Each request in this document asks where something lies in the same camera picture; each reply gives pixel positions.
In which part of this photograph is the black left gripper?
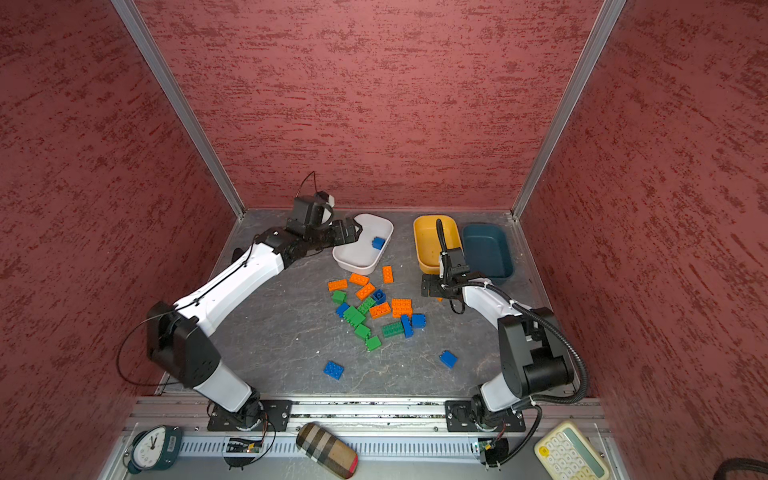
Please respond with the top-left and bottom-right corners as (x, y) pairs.
(305, 218), (361, 251)

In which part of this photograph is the orange lego stack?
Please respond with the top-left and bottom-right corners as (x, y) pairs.
(391, 299), (413, 319)

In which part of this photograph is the blue lego long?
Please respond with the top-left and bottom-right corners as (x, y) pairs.
(400, 315), (414, 338)

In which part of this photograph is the green lego small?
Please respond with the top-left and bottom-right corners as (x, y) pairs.
(332, 290), (347, 305)

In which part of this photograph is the blue lego cluster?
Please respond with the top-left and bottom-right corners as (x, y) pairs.
(336, 303), (349, 318)
(411, 314), (426, 329)

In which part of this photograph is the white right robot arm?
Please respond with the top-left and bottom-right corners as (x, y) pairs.
(421, 274), (575, 414)

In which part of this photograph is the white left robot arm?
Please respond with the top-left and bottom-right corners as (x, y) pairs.
(147, 218), (363, 430)

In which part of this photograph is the yellow plastic bin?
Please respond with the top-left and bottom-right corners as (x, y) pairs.
(413, 215), (462, 275)

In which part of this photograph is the teal plastic bin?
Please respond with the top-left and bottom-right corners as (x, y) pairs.
(461, 223), (514, 285)

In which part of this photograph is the green studded lego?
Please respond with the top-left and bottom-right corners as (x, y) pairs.
(357, 297), (377, 315)

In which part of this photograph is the green lego lowest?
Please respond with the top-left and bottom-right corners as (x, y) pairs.
(365, 336), (382, 352)

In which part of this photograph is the plaid glasses case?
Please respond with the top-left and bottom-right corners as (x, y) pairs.
(296, 422), (359, 479)

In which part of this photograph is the yellow calculator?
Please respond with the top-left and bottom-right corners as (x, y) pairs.
(534, 421), (612, 480)

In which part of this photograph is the green analog clock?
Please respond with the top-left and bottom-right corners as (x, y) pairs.
(125, 425), (183, 475)

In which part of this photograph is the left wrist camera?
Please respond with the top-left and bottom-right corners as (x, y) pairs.
(291, 191), (335, 227)

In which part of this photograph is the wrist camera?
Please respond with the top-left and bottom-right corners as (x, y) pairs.
(439, 247), (470, 281)
(291, 191), (335, 227)

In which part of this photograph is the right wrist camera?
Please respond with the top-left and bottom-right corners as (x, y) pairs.
(439, 247), (470, 281)

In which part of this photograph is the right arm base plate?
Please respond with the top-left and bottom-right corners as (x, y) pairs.
(444, 399), (526, 433)

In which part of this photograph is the aluminium rail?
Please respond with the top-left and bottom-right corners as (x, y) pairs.
(123, 394), (611, 463)

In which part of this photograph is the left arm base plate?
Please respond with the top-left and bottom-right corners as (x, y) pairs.
(207, 400), (293, 433)

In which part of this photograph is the aluminium corner post left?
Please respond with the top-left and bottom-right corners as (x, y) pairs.
(111, 0), (247, 220)

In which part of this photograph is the aluminium corner post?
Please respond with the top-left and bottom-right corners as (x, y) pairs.
(511, 0), (626, 222)
(111, 0), (247, 220)

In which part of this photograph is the aluminium corner post right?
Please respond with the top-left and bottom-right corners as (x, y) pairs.
(511, 0), (626, 222)

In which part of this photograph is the black cable corner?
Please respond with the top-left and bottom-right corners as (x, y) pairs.
(713, 458), (768, 480)

